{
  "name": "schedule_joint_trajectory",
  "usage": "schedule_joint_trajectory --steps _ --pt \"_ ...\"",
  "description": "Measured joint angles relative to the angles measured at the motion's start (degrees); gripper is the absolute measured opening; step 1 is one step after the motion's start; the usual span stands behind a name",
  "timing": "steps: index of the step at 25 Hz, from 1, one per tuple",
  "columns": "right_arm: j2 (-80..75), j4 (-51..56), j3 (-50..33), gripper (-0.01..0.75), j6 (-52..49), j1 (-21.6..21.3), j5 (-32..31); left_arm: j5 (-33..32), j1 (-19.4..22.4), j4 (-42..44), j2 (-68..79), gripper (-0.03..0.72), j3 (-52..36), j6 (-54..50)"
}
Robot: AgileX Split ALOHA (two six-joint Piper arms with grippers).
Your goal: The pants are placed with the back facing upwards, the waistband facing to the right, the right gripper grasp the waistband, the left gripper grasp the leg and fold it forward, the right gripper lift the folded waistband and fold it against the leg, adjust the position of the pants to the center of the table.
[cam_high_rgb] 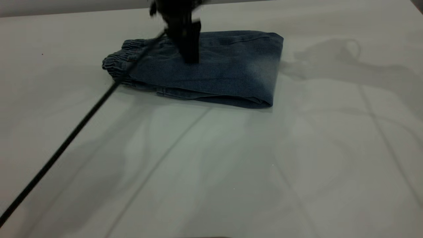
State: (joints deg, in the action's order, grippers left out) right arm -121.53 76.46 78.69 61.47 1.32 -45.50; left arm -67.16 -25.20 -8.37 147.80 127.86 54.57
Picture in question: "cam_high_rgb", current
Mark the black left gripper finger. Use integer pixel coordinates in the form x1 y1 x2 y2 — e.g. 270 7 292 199
178 21 201 64

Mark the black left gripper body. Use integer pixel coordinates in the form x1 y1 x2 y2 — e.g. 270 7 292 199
149 0 203 27

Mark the blue denim shorts basketball print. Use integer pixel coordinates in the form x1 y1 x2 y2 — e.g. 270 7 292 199
102 30 284 109

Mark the black braided cable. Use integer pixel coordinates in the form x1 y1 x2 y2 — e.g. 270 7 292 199
0 30 167 227

